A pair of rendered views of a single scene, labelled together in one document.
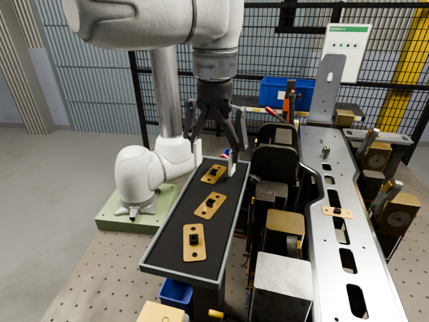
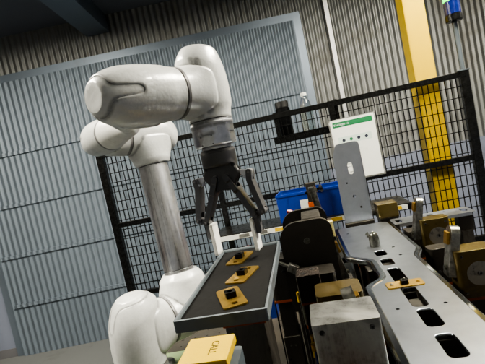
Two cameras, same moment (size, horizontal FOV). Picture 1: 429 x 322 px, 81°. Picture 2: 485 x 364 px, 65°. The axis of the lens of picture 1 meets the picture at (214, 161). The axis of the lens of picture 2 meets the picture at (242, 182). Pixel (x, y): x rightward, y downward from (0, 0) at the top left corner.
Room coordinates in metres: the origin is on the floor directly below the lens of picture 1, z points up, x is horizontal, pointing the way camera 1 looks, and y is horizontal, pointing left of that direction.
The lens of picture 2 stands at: (-0.27, 0.04, 1.38)
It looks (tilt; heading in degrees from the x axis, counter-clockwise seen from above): 4 degrees down; 355
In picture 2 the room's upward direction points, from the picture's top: 12 degrees counter-clockwise
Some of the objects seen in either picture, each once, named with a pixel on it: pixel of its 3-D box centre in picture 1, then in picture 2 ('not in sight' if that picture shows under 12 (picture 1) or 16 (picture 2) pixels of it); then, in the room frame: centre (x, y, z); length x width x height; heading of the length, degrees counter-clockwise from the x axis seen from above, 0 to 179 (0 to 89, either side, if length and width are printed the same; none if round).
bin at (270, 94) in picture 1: (286, 92); (311, 201); (1.48, -0.43, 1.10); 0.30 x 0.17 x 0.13; 70
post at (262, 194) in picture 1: (258, 245); (325, 357); (0.52, -0.14, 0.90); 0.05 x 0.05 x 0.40; 76
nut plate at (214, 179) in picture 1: (214, 172); (239, 256); (0.53, 0.00, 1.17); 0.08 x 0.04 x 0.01; 155
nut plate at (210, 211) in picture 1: (210, 203); (242, 272); (0.41, 0.01, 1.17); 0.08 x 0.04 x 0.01; 151
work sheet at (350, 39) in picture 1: (341, 54); (356, 147); (1.52, -0.72, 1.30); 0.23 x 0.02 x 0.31; 76
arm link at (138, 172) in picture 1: (136, 171); (138, 328); (0.90, 0.34, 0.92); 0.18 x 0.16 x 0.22; 127
